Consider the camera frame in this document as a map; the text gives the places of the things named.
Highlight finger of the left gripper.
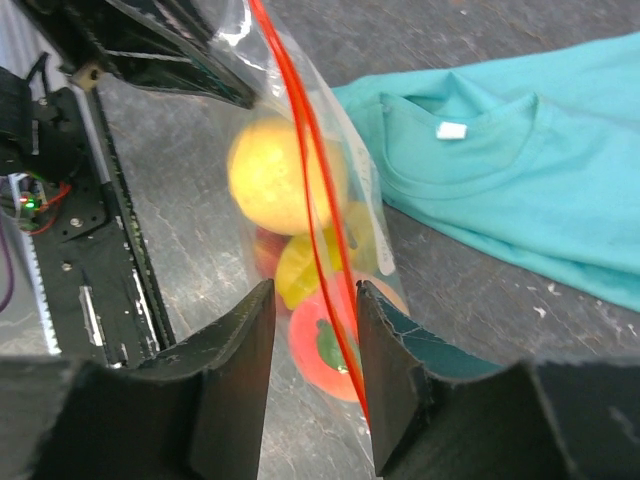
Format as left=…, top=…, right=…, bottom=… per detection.
left=29, top=1, right=256, bottom=109

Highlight yellow fake starfruit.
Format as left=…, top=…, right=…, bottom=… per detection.
left=275, top=202, right=377, bottom=311

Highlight teal t-shirt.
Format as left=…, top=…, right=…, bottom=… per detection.
left=335, top=33, right=639, bottom=310

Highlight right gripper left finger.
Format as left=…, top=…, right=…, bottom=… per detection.
left=1, top=280, right=276, bottom=479

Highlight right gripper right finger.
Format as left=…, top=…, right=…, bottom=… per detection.
left=357, top=281, right=639, bottom=479

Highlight fake peach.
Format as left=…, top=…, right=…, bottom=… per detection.
left=287, top=271, right=409, bottom=403

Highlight yellow fake lemon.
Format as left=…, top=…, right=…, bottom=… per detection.
left=228, top=116, right=349, bottom=236

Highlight fake strawberries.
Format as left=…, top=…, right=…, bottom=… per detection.
left=253, top=227, right=290, bottom=278

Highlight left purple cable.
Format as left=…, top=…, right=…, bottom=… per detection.
left=0, top=214, right=14, bottom=311

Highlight clear zip top bag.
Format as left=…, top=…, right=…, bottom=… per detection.
left=209, top=1, right=406, bottom=408

